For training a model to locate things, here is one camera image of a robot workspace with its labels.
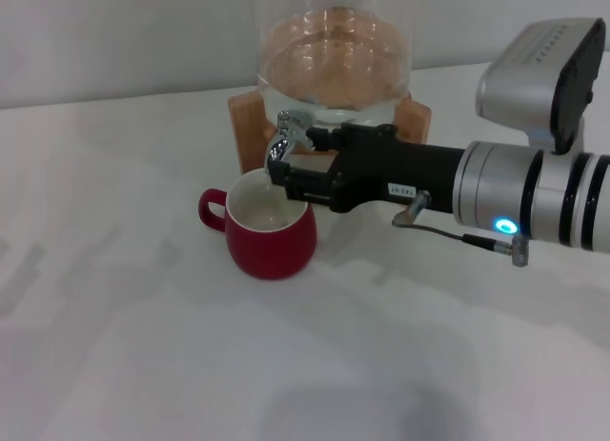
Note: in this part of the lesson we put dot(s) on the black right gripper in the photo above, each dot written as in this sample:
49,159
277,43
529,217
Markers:
381,169

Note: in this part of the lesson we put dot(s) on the wooden dispenser stand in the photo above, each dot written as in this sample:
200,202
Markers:
245,126

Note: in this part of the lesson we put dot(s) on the red ceramic cup white inside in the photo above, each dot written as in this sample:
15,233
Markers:
271,246

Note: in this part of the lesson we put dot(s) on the glass water dispenser jar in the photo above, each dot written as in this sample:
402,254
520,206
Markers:
333,55

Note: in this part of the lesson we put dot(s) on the chrome faucet tap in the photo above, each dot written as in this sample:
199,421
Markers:
283,141

